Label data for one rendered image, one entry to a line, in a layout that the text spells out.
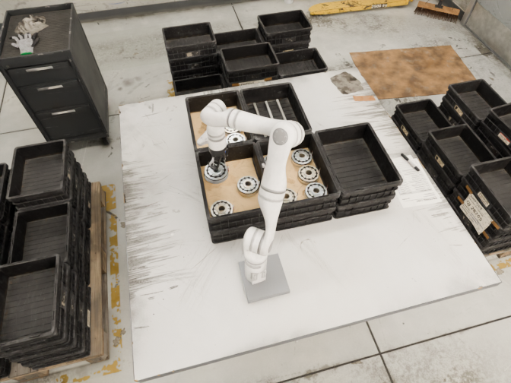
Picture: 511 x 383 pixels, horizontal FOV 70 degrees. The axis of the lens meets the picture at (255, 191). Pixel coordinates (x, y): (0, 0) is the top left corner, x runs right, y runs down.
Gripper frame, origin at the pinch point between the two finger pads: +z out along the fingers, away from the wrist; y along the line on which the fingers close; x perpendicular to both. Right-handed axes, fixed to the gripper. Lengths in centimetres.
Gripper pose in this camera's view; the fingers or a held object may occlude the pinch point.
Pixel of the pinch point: (220, 166)
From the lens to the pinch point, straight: 162.7
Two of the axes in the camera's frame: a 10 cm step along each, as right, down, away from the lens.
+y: 4.9, -7.1, 5.1
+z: 0.0, 5.9, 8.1
